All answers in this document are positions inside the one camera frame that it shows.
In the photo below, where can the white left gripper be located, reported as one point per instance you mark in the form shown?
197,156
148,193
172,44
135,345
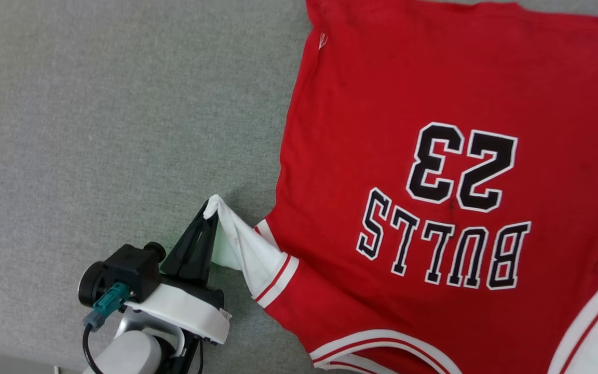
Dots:
190,311

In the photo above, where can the red and white basketball jersey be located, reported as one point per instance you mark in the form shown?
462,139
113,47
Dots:
382,104

